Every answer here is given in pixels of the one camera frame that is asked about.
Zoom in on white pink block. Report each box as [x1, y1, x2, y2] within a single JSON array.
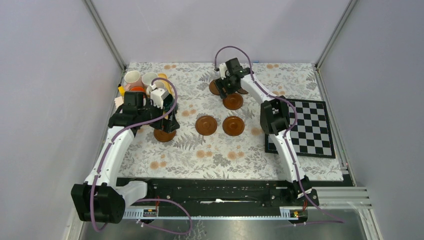
[[114, 96, 124, 109]]

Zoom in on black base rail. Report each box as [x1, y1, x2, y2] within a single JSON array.
[[135, 178, 320, 218]]

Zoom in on brown wooden coaster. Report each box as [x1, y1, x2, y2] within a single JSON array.
[[153, 129, 177, 143], [222, 116, 245, 137], [195, 115, 218, 136], [209, 80, 220, 96], [222, 93, 244, 111]]

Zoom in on pink white mug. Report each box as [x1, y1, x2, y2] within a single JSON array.
[[123, 70, 143, 91]]

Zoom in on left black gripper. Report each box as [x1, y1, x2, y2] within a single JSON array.
[[138, 98, 179, 133]]

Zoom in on dark brown coaster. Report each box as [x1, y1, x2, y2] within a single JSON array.
[[237, 88, 248, 95]]

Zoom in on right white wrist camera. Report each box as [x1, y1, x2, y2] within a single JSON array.
[[218, 63, 229, 80]]

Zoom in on black white checkerboard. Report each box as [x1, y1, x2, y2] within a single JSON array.
[[264, 97, 336, 160]]

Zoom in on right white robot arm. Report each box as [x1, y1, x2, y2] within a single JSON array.
[[214, 58, 313, 206]]

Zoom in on yellow block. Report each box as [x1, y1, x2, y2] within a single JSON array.
[[118, 85, 126, 97]]

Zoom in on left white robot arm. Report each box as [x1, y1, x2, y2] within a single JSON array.
[[70, 88, 180, 224]]

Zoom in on yellow tray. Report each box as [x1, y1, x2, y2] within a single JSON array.
[[121, 73, 174, 120]]

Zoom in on light green mug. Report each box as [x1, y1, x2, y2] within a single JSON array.
[[151, 80, 166, 90]]

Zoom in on orange mug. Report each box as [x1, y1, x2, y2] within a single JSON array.
[[129, 86, 146, 93]]

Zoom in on floral tablecloth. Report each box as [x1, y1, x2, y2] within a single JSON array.
[[117, 62, 344, 182]]

